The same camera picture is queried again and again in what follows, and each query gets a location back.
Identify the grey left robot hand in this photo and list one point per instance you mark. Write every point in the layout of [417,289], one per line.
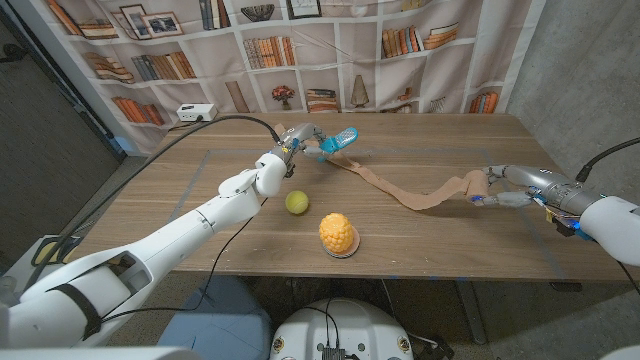
[300,135]

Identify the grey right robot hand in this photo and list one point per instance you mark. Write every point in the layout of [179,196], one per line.
[545,185]

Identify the blue plastic brush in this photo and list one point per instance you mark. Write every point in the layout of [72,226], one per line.
[340,140]

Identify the beige nylon stocking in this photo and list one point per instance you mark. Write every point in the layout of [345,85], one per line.
[400,197]

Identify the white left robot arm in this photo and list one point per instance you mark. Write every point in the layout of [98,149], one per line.
[160,245]

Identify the yellow tennis ball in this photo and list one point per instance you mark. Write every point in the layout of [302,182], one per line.
[297,202]

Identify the yellow toy pineapple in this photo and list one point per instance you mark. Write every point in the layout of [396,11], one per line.
[336,232]

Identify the printed bookshelf backdrop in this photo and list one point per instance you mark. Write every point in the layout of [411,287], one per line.
[350,55]

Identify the white power strip box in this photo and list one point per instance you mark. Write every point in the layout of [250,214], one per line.
[196,112]

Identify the grey table leg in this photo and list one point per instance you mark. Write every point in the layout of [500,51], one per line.
[471,310]

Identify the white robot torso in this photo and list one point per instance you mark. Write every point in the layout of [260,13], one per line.
[345,325]

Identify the black floor adapter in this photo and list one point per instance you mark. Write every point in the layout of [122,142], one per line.
[435,350]

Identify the yellow and black pad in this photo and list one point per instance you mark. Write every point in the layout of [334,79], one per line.
[45,251]

